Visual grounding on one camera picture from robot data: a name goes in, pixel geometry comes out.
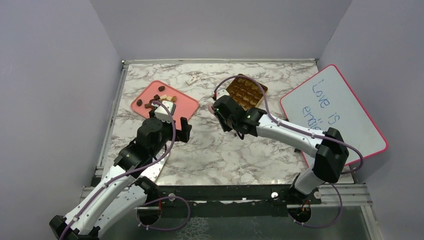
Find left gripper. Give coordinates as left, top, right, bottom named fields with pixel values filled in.
left=150, top=110, right=192, bottom=157

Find gold chocolate tin box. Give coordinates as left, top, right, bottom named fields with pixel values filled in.
left=224, top=73, right=268, bottom=110

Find pink framed whiteboard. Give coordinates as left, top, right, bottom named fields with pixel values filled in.
left=280, top=64, right=389, bottom=158

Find small white card box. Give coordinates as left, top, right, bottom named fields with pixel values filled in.
left=185, top=77, right=199, bottom=86

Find pink plastic tray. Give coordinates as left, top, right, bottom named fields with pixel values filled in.
left=130, top=80, right=199, bottom=130

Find dark oval chocolate left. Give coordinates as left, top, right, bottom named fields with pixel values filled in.
left=136, top=99, right=143, bottom=107

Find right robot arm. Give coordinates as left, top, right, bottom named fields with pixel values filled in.
left=209, top=95, right=349, bottom=204

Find pink silicone tongs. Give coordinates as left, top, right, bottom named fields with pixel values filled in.
left=207, top=105, right=214, bottom=114

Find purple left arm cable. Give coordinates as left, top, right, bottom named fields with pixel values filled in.
left=57, top=100, right=177, bottom=240

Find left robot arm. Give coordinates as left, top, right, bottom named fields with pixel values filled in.
left=49, top=116, right=192, bottom=240

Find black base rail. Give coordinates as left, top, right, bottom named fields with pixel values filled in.
left=137, top=184, right=322, bottom=221

